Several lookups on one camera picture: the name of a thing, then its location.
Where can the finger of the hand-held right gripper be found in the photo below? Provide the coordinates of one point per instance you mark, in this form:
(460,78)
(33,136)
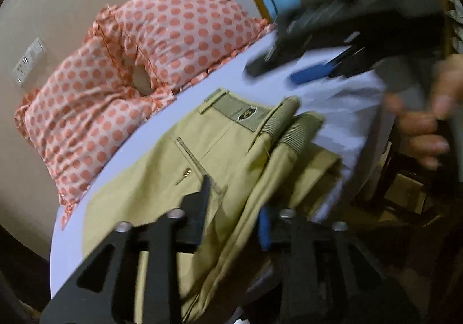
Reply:
(311,73)
(275,56)

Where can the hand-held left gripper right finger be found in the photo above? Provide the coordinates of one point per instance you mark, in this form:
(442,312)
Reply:
(265,231)

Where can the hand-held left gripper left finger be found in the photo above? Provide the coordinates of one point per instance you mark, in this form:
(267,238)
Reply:
(198,213)

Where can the khaki pants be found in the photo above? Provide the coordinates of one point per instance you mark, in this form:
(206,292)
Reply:
(224,150)

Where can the person's right hand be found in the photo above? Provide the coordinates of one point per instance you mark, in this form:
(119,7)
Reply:
(423,128)

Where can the white bed sheet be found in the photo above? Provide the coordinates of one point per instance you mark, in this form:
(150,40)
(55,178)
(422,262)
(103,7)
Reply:
(347,107)

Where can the orange polka dot pillow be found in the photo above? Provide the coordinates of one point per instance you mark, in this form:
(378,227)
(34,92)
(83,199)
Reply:
(188,27)
(83,110)

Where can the white wall switch panel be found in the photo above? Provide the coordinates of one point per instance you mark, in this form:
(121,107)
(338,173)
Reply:
(29,63)

